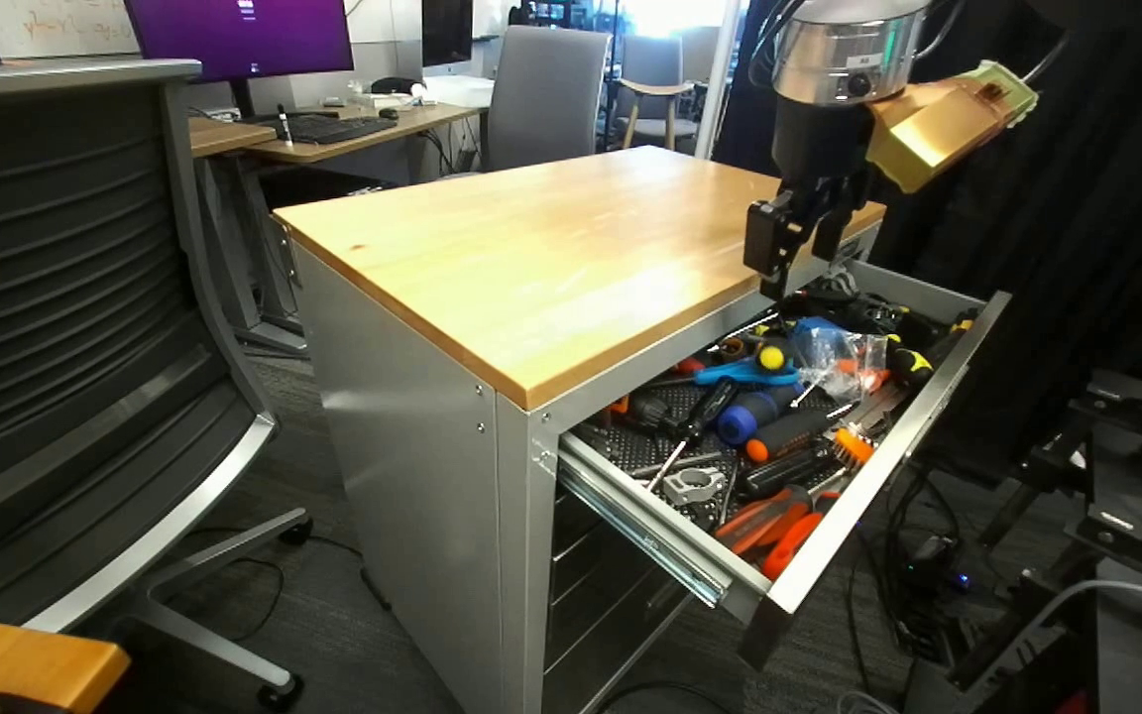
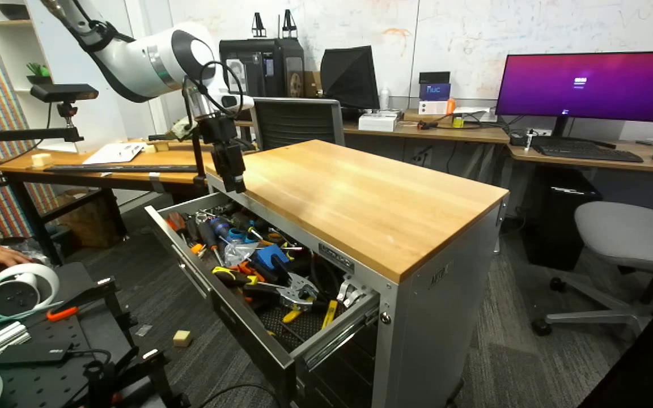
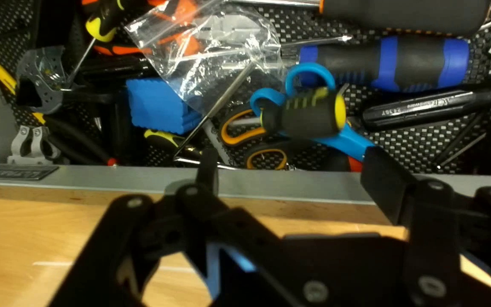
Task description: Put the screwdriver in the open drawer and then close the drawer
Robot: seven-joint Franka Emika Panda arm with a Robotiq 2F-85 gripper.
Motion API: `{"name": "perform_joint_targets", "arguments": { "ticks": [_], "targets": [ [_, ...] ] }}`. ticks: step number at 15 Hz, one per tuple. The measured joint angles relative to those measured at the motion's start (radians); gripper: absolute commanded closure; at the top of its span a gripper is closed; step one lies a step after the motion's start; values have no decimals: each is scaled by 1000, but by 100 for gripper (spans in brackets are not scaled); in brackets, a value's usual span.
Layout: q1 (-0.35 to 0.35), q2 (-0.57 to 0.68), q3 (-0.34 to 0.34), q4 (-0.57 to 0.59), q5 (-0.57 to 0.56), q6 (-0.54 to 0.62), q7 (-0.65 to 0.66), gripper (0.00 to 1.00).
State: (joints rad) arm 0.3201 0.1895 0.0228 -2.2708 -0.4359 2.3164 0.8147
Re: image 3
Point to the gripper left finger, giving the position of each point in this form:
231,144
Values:
173,221

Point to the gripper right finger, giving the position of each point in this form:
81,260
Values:
435,238

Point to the grey metal tool drawer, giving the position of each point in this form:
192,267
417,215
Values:
271,183

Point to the thin long metal screwdriver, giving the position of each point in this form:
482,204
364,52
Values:
220,102

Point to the black screwdriver with white print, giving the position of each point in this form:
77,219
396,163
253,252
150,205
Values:
424,108

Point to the stubby black yellow screwdriver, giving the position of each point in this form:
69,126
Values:
305,115

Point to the blue and black screwdriver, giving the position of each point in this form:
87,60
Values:
399,64

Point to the yellow and black screwdriver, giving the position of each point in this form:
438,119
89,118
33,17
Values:
100,23

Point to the large black screwdriver orange collar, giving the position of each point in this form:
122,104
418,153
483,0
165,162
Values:
399,15

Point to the orange and black scissors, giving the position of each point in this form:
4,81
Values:
232,136

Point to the blue ribbed foam block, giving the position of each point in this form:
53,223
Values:
156,106

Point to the black tool with red tip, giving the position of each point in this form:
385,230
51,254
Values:
79,138

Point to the grey plastic clamp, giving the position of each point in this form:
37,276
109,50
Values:
32,147

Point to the black label plate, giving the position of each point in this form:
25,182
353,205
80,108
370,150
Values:
13,172

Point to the clear plastic bag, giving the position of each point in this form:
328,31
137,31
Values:
211,47

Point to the orange and black pliers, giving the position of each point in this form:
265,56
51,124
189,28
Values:
117,50

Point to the grey perforated plastic part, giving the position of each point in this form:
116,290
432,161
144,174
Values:
41,76

